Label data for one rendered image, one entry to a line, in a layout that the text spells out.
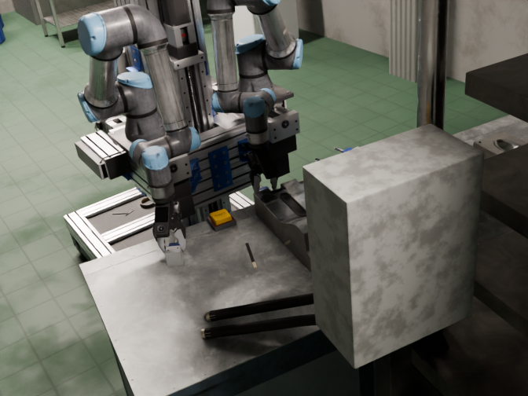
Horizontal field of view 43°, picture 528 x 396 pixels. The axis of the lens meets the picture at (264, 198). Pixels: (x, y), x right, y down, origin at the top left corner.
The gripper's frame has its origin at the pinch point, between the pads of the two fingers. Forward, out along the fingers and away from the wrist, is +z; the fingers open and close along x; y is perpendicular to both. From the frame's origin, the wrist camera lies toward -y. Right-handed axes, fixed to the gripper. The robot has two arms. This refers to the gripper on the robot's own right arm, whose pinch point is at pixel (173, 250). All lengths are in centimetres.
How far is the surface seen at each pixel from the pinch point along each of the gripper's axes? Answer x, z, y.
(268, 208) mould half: -31.6, -4.0, 13.1
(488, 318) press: -90, 6, -38
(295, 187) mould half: -41.6, -4.4, 24.5
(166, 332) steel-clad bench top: -0.4, 4.7, -33.5
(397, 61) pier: -135, 72, 333
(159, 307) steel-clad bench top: 2.7, 4.7, -22.3
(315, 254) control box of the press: -43, -43, -68
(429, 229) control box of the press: -65, -50, -72
